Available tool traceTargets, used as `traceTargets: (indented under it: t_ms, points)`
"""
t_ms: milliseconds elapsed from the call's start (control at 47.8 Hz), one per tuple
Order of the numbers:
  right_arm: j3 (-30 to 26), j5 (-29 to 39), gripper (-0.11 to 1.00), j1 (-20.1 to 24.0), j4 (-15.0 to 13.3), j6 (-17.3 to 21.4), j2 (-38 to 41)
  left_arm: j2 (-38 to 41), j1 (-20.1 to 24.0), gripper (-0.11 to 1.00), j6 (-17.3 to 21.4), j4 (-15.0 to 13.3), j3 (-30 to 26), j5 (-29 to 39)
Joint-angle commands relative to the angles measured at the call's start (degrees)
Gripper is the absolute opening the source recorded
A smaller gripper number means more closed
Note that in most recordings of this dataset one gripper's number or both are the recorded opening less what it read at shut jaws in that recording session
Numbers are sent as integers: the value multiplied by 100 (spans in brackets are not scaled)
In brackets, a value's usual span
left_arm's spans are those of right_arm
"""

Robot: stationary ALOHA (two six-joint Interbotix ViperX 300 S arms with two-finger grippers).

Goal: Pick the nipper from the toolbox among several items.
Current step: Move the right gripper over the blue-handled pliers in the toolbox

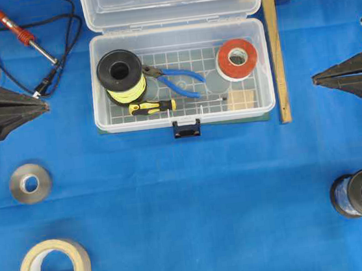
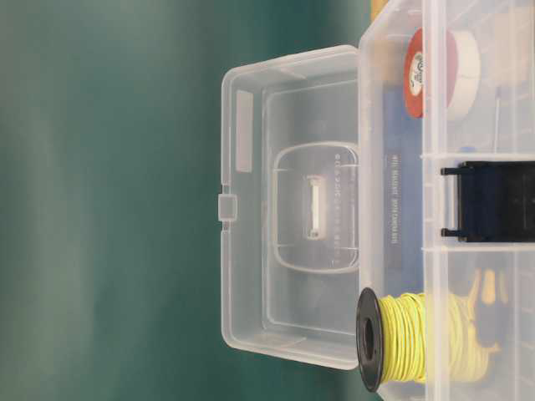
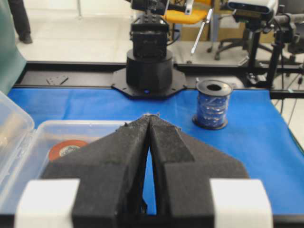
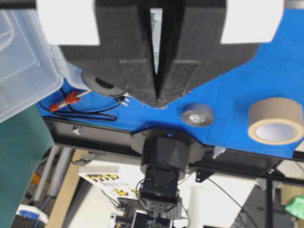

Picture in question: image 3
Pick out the black office chair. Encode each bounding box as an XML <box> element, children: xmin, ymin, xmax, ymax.
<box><xmin>207</xmin><ymin>23</ymin><xmax>274</xmax><ymax>61</ymax></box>

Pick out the black aluminium rail frame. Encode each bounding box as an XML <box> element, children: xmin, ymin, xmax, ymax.
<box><xmin>14</xmin><ymin>61</ymin><xmax>304</xmax><ymax>100</ymax></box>

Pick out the clear plastic toolbox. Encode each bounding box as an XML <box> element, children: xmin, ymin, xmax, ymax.
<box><xmin>0</xmin><ymin>93</ymin><xmax>126</xmax><ymax>214</ymax></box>

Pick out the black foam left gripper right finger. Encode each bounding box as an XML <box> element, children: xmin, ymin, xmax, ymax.
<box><xmin>147</xmin><ymin>114</ymin><xmax>274</xmax><ymax>228</ymax></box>

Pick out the person's dark trouser leg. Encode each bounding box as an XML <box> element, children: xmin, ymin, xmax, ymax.
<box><xmin>8</xmin><ymin>0</ymin><xmax>33</xmax><ymax>44</ymax></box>

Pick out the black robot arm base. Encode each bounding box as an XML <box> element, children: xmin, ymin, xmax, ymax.
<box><xmin>112</xmin><ymin>0</ymin><xmax>192</xmax><ymax>99</ymax></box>

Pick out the blue table mat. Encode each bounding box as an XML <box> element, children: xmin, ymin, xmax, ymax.
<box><xmin>8</xmin><ymin>88</ymin><xmax>304</xmax><ymax>214</ymax></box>

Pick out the white depth camera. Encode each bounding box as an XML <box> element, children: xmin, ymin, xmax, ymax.
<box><xmin>227</xmin><ymin>0</ymin><xmax>279</xmax><ymax>14</ymax></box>

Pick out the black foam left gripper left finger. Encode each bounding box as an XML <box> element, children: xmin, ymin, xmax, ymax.
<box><xmin>14</xmin><ymin>115</ymin><xmax>151</xmax><ymax>228</ymax></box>

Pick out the blue wire spool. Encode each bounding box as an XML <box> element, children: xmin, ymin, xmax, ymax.
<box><xmin>192</xmin><ymin>80</ymin><xmax>233</xmax><ymax>130</ymax></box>

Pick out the black camera stand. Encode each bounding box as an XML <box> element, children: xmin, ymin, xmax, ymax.
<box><xmin>234</xmin><ymin>4</ymin><xmax>304</xmax><ymax>88</ymax></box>

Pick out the red round tape roll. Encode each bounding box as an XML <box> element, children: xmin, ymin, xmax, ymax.
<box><xmin>48</xmin><ymin>140</ymin><xmax>88</xmax><ymax>161</ymax></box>

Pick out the yellow chair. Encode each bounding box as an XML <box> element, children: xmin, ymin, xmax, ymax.
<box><xmin>163</xmin><ymin>0</ymin><xmax>214</xmax><ymax>64</ymax></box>

